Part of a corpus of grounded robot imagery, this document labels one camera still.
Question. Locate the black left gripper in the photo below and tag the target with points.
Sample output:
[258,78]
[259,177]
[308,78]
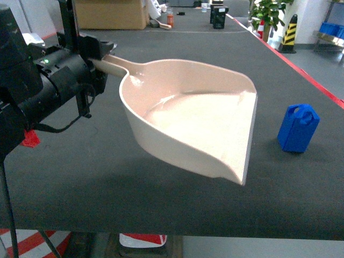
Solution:
[66,72]

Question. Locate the beige plastic dustpan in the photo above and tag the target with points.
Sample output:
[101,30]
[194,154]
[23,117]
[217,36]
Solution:
[193,115]

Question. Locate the blue 3D-printed part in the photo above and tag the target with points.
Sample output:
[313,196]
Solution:
[298,127]

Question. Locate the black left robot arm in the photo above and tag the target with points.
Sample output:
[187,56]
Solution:
[36,81]

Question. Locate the steel roller shelf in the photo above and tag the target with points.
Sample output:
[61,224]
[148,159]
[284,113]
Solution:
[329,35]

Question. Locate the cardboard box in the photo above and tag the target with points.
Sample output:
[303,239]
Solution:
[112,15]

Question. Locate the orange bottle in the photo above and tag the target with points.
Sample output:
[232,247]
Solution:
[170,19]

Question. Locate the black crate stack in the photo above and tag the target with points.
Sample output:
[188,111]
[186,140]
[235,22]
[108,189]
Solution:
[218,16]

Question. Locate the red white traffic cone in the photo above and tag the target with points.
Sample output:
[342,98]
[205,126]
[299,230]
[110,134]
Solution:
[260,29]

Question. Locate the green potted plant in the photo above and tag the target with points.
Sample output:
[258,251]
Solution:
[269,12]

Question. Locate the yellow black traffic cone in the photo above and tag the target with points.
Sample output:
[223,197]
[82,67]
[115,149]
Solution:
[288,42]

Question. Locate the red white striped barrier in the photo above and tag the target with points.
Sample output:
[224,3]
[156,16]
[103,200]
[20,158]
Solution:
[32,244]

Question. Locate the wooden handled brush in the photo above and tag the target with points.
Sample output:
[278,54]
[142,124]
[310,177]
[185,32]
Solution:
[162,25]

